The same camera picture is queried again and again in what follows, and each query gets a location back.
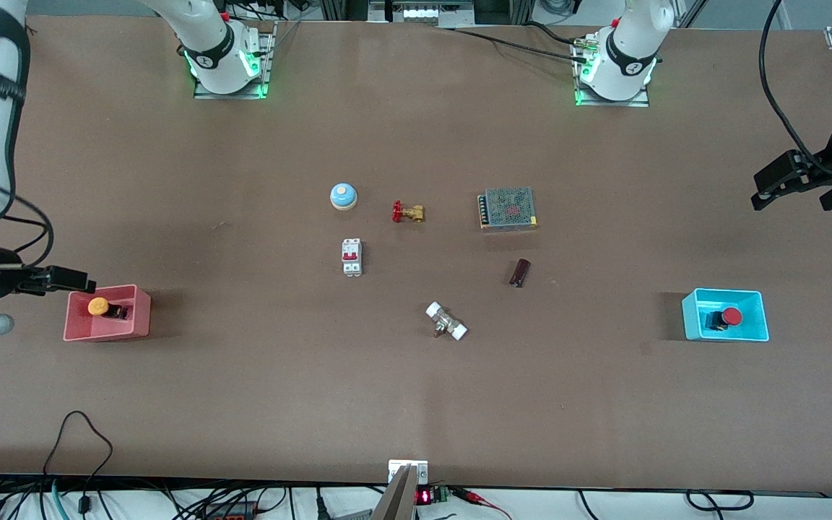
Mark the dark red cylinder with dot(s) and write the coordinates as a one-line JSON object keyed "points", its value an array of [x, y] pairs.
{"points": [[520, 273]]}

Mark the module with red digit display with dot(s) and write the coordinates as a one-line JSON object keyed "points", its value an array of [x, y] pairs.
{"points": [[425, 496]]}

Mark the metal mesh power supply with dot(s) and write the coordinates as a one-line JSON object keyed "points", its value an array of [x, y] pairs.
{"points": [[508, 209]]}

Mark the white circuit breaker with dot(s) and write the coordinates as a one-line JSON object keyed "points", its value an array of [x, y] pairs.
{"points": [[352, 256]]}

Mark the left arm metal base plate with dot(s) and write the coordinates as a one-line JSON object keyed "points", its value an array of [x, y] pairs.
{"points": [[636, 103]]}

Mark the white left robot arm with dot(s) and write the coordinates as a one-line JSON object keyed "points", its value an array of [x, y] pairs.
{"points": [[633, 43]]}

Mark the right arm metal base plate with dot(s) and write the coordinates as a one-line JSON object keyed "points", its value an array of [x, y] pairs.
{"points": [[266, 65]]}

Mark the grey metal pole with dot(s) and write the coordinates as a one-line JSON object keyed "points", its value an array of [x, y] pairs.
{"points": [[396, 502]]}

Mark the brass fitting with white ends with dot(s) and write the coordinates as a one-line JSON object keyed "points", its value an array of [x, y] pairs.
{"points": [[446, 322]]}

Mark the blue and white call bell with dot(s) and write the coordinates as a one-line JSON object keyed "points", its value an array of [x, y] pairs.
{"points": [[344, 195]]}

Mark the white metal mounting bracket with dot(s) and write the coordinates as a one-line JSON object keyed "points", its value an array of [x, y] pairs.
{"points": [[396, 469]]}

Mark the pink plastic box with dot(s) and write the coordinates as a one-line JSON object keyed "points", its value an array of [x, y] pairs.
{"points": [[109, 331]]}

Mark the light blue plastic box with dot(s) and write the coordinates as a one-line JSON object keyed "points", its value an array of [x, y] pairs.
{"points": [[725, 297]]}

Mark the red mushroom push button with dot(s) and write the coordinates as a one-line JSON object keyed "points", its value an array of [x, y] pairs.
{"points": [[731, 316]]}

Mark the yellow mushroom push button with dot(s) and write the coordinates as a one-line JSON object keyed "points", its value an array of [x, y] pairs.
{"points": [[99, 306]]}

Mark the silver equipment rack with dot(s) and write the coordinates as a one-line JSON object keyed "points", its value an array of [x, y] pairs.
{"points": [[419, 11]]}

